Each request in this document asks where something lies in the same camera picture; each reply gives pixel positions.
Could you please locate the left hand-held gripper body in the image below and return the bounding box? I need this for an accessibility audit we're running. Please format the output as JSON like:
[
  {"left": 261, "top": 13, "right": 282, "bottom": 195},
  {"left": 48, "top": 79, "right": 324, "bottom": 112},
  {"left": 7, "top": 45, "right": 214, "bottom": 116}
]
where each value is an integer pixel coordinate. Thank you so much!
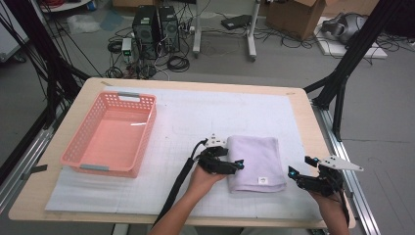
[{"left": 196, "top": 133, "right": 238, "bottom": 175}]

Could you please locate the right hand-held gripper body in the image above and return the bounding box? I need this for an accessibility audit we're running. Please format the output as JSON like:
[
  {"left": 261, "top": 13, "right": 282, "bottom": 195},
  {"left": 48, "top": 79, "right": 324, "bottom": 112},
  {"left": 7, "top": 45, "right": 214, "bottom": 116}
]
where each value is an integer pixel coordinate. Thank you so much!
[{"left": 296, "top": 155, "right": 365, "bottom": 198}]

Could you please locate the lilac printed towel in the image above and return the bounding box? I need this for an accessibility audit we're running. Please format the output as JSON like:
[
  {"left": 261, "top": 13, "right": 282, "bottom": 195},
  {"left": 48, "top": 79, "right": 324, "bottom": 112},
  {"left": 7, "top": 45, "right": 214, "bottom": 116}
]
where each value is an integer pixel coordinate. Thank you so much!
[{"left": 225, "top": 135, "right": 289, "bottom": 195}]

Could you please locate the pink plastic basket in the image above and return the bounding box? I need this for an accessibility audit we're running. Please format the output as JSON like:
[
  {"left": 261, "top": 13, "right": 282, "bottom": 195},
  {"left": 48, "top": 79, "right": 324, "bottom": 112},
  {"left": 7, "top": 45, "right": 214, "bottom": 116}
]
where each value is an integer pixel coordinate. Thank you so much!
[{"left": 59, "top": 91, "right": 158, "bottom": 179}]

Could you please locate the person's left hand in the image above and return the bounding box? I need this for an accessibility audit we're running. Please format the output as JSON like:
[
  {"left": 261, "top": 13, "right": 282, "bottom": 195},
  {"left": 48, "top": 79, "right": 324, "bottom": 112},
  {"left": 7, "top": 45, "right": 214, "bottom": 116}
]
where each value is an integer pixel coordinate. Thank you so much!
[{"left": 187, "top": 164, "right": 228, "bottom": 203}]

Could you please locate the person's right hand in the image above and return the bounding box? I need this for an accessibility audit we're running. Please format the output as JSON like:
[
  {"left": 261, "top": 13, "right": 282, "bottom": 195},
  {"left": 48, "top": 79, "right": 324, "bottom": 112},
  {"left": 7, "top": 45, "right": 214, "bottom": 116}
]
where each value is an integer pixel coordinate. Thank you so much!
[{"left": 308, "top": 190, "right": 347, "bottom": 223}]

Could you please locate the white grid mat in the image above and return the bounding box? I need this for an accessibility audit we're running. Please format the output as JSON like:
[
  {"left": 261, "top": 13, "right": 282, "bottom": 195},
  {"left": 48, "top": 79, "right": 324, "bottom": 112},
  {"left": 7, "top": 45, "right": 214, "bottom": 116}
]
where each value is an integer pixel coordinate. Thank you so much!
[{"left": 44, "top": 85, "right": 323, "bottom": 220}]

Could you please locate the white foam board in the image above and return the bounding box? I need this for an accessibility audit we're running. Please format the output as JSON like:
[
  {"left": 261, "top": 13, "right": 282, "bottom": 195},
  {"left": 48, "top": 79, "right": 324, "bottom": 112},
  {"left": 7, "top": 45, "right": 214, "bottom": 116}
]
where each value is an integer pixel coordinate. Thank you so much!
[{"left": 314, "top": 16, "right": 389, "bottom": 60}]

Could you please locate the white metal stand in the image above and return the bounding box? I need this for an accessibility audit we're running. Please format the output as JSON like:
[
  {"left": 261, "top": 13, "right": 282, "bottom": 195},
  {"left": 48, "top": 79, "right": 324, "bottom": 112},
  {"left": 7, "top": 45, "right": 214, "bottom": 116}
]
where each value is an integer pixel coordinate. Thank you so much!
[{"left": 192, "top": 0, "right": 262, "bottom": 63}]

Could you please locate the black flat box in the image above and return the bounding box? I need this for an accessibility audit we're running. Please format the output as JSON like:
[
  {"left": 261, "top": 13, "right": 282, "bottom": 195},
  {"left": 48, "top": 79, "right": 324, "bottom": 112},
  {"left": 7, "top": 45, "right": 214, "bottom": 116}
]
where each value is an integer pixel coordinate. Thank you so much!
[{"left": 220, "top": 14, "right": 253, "bottom": 31}]

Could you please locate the black computer tower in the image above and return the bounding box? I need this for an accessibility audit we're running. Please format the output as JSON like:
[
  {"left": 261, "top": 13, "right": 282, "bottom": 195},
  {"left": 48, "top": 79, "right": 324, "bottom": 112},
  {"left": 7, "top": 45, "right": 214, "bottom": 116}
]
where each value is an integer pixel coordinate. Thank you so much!
[
  {"left": 158, "top": 5, "right": 181, "bottom": 54},
  {"left": 131, "top": 4, "right": 161, "bottom": 61}
]

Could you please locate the grey and black device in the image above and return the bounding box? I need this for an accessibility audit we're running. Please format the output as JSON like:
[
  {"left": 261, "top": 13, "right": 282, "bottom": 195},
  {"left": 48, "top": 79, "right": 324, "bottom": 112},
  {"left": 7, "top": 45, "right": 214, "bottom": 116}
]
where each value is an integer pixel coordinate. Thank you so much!
[{"left": 321, "top": 12, "right": 368, "bottom": 45}]

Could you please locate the small white electronic box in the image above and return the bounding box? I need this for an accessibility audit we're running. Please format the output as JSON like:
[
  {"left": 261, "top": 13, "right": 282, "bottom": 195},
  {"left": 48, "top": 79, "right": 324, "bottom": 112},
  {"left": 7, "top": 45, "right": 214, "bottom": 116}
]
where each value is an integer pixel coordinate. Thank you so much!
[{"left": 120, "top": 37, "right": 133, "bottom": 56}]

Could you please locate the brown cardboard box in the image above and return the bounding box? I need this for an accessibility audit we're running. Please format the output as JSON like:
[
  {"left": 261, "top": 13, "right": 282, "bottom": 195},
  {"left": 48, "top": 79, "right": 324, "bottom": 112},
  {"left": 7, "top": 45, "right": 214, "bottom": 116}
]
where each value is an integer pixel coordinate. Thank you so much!
[{"left": 264, "top": 0, "right": 327, "bottom": 41}]

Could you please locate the teal plastic sheet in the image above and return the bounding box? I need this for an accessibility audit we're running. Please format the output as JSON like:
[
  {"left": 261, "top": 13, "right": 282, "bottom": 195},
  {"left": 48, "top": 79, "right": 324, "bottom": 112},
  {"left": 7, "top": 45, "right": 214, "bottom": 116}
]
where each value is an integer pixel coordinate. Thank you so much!
[{"left": 99, "top": 9, "right": 125, "bottom": 32}]

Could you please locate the clear plastic bag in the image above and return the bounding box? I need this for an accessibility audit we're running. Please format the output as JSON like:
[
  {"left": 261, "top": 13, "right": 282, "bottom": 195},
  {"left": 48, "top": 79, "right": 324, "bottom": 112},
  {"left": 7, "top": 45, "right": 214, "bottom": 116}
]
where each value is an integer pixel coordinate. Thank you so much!
[{"left": 67, "top": 13, "right": 102, "bottom": 35}]

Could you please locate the white round table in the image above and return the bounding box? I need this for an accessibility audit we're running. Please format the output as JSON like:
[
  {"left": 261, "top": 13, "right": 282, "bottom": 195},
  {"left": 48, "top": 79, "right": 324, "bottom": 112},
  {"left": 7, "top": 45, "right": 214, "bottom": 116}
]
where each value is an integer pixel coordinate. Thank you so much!
[{"left": 38, "top": 0, "right": 94, "bottom": 14}]

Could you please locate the white cabinet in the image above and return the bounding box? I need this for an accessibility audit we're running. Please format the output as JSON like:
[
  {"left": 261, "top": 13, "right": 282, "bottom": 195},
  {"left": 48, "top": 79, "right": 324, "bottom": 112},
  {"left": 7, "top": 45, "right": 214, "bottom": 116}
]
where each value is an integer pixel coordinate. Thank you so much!
[{"left": 0, "top": 0, "right": 29, "bottom": 63}]

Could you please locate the aluminium rail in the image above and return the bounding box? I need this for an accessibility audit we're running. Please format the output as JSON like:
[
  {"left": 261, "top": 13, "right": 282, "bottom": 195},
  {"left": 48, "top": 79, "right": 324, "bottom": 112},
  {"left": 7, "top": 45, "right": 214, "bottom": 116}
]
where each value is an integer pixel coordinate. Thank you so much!
[
  {"left": 311, "top": 101, "right": 382, "bottom": 235},
  {"left": 0, "top": 107, "right": 63, "bottom": 213}
]

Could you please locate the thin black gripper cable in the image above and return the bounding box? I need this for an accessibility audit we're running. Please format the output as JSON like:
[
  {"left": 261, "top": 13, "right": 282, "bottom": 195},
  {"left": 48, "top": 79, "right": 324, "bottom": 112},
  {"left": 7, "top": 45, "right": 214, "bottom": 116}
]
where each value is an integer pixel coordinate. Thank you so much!
[{"left": 337, "top": 184, "right": 352, "bottom": 228}]

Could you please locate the black sleeved gripper cable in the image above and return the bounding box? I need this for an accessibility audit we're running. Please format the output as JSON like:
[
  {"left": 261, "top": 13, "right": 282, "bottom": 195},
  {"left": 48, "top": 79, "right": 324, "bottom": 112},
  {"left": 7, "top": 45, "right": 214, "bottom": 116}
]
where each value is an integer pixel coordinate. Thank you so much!
[{"left": 152, "top": 138, "right": 209, "bottom": 228}]

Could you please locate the coiled black cable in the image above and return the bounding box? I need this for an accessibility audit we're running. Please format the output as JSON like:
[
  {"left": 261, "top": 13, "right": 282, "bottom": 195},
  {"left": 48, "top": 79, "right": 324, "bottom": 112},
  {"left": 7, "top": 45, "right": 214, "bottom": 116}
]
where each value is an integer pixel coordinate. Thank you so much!
[{"left": 166, "top": 56, "right": 191, "bottom": 73}]

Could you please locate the black metal frame stand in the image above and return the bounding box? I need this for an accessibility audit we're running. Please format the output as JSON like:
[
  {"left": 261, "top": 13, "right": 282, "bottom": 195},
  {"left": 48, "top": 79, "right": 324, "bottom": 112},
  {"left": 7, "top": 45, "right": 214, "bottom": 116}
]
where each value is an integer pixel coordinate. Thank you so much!
[
  {"left": 0, "top": 0, "right": 92, "bottom": 185},
  {"left": 302, "top": 0, "right": 415, "bottom": 142}
]

